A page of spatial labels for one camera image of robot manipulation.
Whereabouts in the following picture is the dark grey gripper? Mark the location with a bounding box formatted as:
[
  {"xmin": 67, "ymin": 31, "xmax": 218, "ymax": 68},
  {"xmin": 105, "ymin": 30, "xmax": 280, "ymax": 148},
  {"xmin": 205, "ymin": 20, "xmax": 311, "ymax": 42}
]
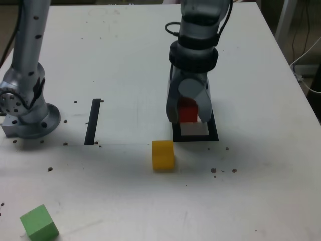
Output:
[{"xmin": 165, "ymin": 64, "xmax": 213, "ymax": 124}]

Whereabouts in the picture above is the red cube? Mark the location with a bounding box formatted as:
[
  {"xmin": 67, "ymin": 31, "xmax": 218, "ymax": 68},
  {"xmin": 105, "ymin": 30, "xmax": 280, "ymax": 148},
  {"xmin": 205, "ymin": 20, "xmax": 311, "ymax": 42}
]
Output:
[{"xmin": 178, "ymin": 97, "xmax": 199, "ymax": 123}]

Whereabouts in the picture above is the yellow cube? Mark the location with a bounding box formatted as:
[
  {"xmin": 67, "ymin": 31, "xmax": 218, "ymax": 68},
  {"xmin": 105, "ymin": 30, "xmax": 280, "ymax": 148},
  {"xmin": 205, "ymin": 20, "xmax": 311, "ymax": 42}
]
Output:
[{"xmin": 152, "ymin": 140, "xmax": 175, "ymax": 174}]

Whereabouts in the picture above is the green cube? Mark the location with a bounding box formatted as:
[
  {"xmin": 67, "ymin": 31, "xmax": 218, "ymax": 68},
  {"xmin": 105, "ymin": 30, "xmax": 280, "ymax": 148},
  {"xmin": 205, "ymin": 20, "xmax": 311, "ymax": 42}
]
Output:
[{"xmin": 19, "ymin": 204, "xmax": 60, "ymax": 241}]

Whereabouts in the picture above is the black tape square outline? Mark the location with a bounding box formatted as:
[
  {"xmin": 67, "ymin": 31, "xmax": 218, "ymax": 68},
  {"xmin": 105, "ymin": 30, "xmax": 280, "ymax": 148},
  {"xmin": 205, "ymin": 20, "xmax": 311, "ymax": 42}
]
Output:
[{"xmin": 172, "ymin": 110, "xmax": 219, "ymax": 142}]

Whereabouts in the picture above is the black tape strip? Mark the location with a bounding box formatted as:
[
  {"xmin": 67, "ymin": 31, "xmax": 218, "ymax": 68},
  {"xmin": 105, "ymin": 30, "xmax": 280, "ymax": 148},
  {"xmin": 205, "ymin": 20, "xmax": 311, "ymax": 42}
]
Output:
[{"xmin": 84, "ymin": 98, "xmax": 101, "ymax": 146}]

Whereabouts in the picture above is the white power strip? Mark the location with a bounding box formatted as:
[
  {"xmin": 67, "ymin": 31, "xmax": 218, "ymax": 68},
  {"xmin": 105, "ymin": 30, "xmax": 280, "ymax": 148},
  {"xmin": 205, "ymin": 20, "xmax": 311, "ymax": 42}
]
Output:
[{"xmin": 292, "ymin": 64, "xmax": 321, "ymax": 76}]

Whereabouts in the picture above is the white furniture post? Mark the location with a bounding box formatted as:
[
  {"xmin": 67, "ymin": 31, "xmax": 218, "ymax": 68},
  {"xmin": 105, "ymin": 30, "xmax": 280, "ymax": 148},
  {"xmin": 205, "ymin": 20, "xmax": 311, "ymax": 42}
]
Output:
[{"xmin": 274, "ymin": 0, "xmax": 298, "ymax": 38}]

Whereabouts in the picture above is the thin white cable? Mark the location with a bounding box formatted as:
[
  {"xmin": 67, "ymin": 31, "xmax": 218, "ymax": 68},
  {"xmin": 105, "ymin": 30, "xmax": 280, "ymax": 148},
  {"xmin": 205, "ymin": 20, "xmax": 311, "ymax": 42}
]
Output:
[{"xmin": 290, "ymin": 37, "xmax": 321, "ymax": 94}]

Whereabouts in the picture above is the thin black cable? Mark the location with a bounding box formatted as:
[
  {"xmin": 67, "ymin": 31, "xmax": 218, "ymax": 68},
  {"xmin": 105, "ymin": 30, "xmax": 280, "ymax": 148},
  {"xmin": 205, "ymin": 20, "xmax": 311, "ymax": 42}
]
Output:
[{"xmin": 292, "ymin": 0, "xmax": 311, "ymax": 63}]

